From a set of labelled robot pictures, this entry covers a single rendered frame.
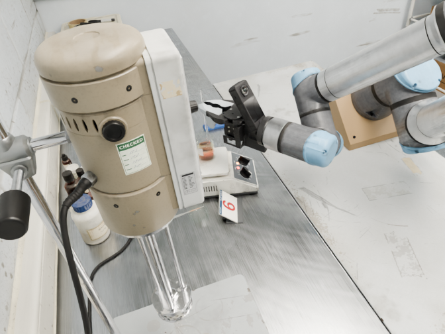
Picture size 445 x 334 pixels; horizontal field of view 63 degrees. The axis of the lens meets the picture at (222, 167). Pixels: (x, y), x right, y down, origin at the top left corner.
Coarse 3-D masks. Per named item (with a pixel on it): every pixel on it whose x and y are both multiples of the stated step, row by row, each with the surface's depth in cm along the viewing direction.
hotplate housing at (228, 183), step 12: (228, 156) 106; (204, 180) 99; (216, 180) 99; (228, 180) 99; (240, 180) 100; (204, 192) 102; (216, 192) 102; (228, 192) 102; (240, 192) 102; (252, 192) 103
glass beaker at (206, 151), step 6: (204, 132) 102; (210, 132) 101; (198, 138) 102; (204, 138) 103; (210, 138) 102; (198, 144) 99; (204, 144) 98; (210, 144) 99; (198, 150) 101; (204, 150) 100; (210, 150) 100; (204, 156) 101; (210, 156) 101
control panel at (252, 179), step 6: (234, 156) 107; (234, 162) 105; (252, 162) 109; (234, 168) 103; (240, 168) 104; (252, 168) 107; (234, 174) 101; (240, 174) 102; (252, 174) 105; (246, 180) 101; (252, 180) 102
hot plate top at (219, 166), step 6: (216, 150) 106; (222, 150) 106; (216, 156) 104; (222, 156) 103; (204, 162) 102; (210, 162) 102; (216, 162) 102; (222, 162) 101; (204, 168) 100; (210, 168) 100; (216, 168) 100; (222, 168) 100; (228, 168) 99; (204, 174) 98; (210, 174) 98; (216, 174) 98; (222, 174) 98
